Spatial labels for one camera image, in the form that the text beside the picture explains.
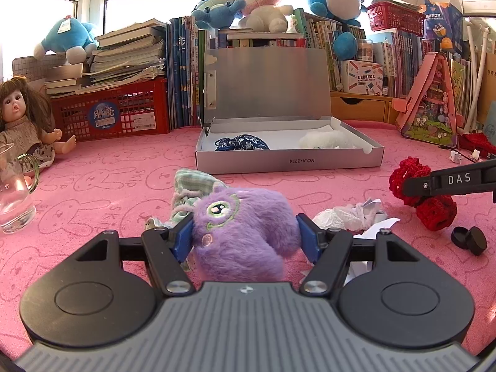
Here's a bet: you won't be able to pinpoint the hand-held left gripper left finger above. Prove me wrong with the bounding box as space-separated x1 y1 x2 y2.
73 215 195 298

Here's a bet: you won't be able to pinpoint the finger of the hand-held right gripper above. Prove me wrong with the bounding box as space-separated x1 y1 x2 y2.
401 174 432 198

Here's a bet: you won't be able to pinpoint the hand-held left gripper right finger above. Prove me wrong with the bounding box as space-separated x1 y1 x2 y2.
296 214 422 298

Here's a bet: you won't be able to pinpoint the red knitted pouch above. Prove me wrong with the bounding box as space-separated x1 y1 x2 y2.
388 157 458 233

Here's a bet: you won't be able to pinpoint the white tissue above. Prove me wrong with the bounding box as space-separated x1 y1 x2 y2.
312 206 367 233

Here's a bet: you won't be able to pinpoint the green checked cloth pouch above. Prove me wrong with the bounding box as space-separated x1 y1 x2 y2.
145 168 223 272

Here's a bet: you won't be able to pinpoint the purple plush toy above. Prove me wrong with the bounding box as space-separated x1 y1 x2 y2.
188 186 303 281

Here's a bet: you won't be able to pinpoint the white paper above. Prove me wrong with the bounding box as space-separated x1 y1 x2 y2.
341 197 401 280

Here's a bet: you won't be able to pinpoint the white fluffy plush toy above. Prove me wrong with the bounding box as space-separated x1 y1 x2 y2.
298 130 359 150

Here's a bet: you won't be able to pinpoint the blue floral cloth pouch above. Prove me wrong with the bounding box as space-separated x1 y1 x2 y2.
214 134 271 152

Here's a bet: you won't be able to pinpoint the silver cardboard box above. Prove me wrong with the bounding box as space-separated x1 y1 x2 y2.
195 46 384 174

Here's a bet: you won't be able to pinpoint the red knitted cloth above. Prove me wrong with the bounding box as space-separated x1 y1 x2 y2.
459 132 496 159

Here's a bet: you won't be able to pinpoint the teal notebook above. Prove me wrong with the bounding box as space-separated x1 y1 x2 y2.
480 101 496 148

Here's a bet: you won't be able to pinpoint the black round case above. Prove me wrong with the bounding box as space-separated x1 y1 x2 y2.
466 228 488 256

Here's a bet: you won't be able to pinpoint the pink triangular toy house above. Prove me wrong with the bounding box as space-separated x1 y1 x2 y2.
391 52 460 148

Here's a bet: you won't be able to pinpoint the pink bunny-print blanket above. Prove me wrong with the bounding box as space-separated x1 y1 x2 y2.
0 118 496 357

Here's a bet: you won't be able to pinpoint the wooden drawer organizer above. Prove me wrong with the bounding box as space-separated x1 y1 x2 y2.
329 91 400 125

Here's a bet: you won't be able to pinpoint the brown cardboard sheet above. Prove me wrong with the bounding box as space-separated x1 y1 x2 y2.
475 52 496 125

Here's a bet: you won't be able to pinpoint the white pipe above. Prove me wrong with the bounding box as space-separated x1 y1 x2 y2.
463 19 491 132

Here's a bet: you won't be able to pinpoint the white printed carton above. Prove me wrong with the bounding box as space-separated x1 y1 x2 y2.
341 60 384 95

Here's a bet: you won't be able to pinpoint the row of colourful books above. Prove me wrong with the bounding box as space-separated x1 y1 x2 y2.
227 8 427 99

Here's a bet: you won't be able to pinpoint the large red plastic basket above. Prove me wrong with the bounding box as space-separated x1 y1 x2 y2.
50 77 171 142

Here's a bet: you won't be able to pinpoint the dark blue printed carton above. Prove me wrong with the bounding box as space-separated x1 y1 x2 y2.
420 0 463 53

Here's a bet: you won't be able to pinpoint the row of blue books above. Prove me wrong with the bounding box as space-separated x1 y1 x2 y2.
166 16 212 128

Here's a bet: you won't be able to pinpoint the small red plastic basket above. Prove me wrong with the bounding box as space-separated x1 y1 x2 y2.
366 2 425 37

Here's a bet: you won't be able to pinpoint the glass pitcher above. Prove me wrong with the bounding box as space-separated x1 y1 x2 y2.
0 143 40 235

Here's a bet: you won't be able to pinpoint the stack of lying books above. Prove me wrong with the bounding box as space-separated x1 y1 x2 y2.
44 19 168 97

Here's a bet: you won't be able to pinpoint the brown-haired doll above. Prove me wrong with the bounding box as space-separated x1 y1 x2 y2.
0 77 77 171

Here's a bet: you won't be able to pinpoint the light blue animal plush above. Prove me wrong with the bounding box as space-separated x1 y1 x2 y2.
191 0 246 29

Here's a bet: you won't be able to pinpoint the grey grid board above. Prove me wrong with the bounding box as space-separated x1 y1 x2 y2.
11 54 51 82

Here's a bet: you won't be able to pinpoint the blue plush toy white feet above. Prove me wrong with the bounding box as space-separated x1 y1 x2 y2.
33 17 99 66

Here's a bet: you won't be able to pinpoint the pink-hooded white bunny plush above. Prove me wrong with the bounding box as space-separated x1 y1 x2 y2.
227 0 294 32

